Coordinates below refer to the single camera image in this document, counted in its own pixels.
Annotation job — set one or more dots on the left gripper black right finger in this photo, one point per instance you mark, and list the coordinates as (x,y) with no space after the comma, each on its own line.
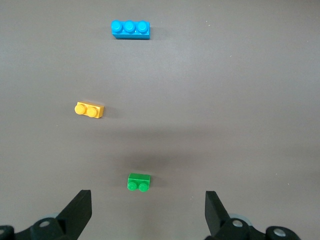
(217,217)

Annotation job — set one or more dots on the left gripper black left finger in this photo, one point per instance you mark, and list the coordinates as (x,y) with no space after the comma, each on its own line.
(72,217)

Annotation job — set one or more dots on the yellow two-stud block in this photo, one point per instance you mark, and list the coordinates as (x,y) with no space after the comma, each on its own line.
(90,110)

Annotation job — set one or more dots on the green two-stud block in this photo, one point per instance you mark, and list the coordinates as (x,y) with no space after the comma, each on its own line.
(138,181)

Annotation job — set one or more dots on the blue three-stud block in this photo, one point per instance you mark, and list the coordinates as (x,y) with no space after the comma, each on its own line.
(131,31)

